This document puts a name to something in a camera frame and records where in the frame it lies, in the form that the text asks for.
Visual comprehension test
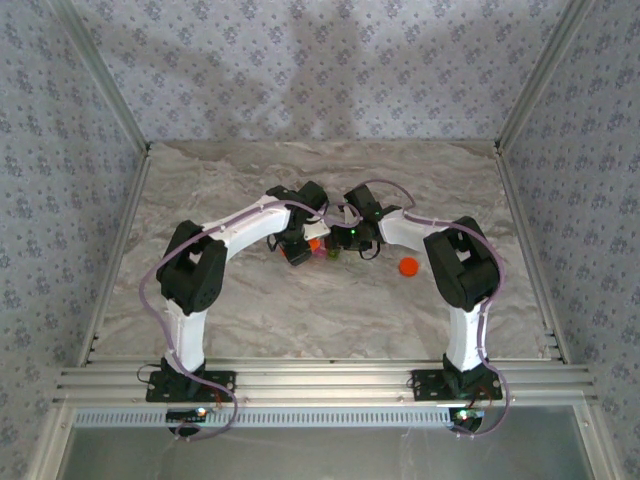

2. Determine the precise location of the floral fabric backdrop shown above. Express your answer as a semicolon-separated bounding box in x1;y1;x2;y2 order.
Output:
0;0;640;480

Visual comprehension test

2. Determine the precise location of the small circuit board with LED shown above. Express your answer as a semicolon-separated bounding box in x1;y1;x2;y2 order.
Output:
449;407;486;424
166;407;209;422

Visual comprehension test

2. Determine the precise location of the grey metal sheet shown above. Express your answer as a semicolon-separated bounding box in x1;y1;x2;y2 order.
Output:
54;405;596;480

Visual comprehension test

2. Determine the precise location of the aluminium mounting rail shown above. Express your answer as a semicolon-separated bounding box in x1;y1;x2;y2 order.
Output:
53;357;599;404

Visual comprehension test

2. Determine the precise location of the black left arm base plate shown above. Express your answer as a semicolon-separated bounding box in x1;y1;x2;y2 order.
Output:
145;369;237;403

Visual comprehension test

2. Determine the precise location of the aluminium table side rail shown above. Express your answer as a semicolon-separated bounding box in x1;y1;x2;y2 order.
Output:
77;144;154;366
494;142;571;364

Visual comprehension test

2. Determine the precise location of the slotted grey cable duct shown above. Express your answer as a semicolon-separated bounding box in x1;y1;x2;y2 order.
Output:
73;407;451;429

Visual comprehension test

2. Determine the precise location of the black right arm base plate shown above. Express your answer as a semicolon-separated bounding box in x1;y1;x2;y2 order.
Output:
410;368;504;403

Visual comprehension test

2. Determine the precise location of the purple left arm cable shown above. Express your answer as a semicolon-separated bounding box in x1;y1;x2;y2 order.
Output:
138;197;331;442

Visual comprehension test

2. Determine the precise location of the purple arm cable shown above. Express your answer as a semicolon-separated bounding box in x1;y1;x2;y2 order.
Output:
344;179;514;440
138;197;331;442

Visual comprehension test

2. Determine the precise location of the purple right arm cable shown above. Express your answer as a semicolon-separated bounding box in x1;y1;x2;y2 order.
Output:
344;179;514;440

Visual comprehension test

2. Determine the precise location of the aluminium frame post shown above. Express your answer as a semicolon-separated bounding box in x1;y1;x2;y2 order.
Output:
494;0;596;151
49;0;152;151

